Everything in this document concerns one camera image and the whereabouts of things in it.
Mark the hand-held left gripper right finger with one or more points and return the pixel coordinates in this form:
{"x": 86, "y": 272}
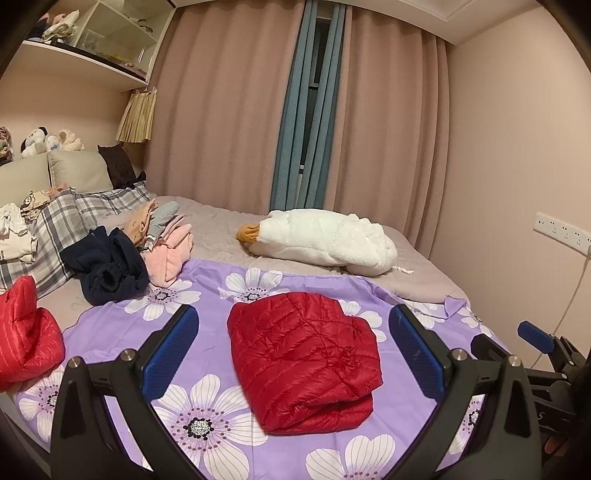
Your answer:
{"x": 415, "y": 355}

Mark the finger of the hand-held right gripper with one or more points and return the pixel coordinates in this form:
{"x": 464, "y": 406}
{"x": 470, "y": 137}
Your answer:
{"x": 535, "y": 336}
{"x": 489, "y": 348}

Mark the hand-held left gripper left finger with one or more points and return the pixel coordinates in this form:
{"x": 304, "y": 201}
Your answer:
{"x": 168, "y": 353}

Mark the red puffer jacket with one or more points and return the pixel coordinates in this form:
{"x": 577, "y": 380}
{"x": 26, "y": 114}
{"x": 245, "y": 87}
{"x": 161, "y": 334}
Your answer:
{"x": 27, "y": 341}
{"x": 300, "y": 360}

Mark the pink folded clothes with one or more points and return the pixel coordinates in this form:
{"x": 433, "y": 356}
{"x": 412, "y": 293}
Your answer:
{"x": 168, "y": 258}

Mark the cream clothes pile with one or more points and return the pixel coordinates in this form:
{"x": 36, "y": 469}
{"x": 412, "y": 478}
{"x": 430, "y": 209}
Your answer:
{"x": 60, "y": 27}

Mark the purple floral bed sheet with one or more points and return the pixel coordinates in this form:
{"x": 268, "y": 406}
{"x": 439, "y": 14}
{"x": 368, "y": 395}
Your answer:
{"x": 207, "y": 279}

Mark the navy blue garment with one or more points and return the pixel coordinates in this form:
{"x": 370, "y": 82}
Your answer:
{"x": 111, "y": 272}

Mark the peach garment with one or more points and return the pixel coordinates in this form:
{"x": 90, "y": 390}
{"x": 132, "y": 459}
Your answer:
{"x": 138, "y": 224}

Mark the grey garment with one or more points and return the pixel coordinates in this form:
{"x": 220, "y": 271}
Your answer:
{"x": 164, "y": 217}

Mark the folded red puffer jacket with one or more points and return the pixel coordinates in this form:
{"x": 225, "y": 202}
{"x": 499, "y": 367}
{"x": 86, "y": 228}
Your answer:
{"x": 27, "y": 341}

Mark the white goose plush toy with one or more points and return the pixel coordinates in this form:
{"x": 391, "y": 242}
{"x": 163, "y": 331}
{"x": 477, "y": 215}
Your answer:
{"x": 323, "y": 240}

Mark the grey plaid pillow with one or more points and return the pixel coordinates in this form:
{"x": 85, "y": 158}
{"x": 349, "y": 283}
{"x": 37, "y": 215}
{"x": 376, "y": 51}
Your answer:
{"x": 60, "y": 230}

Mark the white folded shirt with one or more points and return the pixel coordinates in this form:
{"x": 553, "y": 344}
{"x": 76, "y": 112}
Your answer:
{"x": 16, "y": 249}

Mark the brown cat pillow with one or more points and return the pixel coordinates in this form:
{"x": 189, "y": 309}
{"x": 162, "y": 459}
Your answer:
{"x": 117, "y": 164}

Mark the cream cartoon print pillow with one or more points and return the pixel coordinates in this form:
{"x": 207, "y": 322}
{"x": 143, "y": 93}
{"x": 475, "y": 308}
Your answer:
{"x": 37, "y": 201}

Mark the beige headboard cushion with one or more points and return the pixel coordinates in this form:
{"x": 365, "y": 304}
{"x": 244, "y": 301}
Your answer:
{"x": 23, "y": 175}
{"x": 78, "y": 170}

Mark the white small garment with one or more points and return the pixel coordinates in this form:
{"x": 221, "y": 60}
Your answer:
{"x": 11, "y": 217}

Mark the pink curtain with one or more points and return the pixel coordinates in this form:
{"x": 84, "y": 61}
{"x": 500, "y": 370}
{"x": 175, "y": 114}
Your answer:
{"x": 383, "y": 147}
{"x": 221, "y": 115}

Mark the cream plush toy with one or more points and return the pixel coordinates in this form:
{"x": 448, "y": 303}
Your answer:
{"x": 70, "y": 140}

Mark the striped pleated hanging cloth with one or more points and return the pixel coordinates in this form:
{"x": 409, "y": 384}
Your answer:
{"x": 136, "y": 117}

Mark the white and blue plush toy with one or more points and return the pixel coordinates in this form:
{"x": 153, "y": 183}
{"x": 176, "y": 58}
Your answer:
{"x": 51, "y": 143}

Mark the blue curtain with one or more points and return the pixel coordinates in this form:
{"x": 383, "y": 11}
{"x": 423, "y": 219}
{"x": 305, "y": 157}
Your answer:
{"x": 291, "y": 138}

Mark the black and white plush dog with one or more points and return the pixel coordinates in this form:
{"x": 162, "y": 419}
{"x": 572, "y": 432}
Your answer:
{"x": 34, "y": 141}

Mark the floral cloth bundle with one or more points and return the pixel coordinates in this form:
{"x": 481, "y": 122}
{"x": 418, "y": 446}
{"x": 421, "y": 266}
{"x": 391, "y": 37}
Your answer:
{"x": 4, "y": 145}

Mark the window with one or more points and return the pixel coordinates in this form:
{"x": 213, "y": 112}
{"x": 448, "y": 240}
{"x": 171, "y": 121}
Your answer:
{"x": 318, "y": 92}

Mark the white glass door cabinet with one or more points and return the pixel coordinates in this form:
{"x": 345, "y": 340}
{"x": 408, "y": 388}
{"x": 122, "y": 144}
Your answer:
{"x": 124, "y": 32}

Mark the white wall socket strip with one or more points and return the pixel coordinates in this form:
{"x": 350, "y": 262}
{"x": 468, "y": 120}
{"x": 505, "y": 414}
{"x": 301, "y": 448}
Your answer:
{"x": 561, "y": 230}

